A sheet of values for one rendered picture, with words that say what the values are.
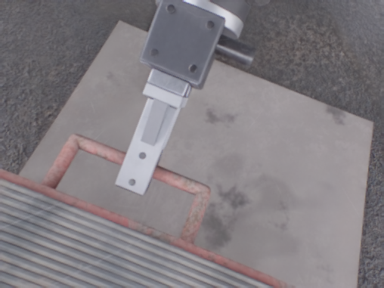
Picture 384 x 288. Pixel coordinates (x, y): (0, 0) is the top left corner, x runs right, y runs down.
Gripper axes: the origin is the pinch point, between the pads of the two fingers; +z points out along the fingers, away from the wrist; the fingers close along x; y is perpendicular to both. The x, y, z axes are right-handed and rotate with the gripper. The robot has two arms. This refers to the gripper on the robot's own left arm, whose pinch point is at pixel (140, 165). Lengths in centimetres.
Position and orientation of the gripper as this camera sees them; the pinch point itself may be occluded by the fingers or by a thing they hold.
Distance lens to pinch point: 40.0
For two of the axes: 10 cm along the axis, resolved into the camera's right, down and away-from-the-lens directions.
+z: -3.7, 9.2, 0.9
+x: 0.3, -0.9, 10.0
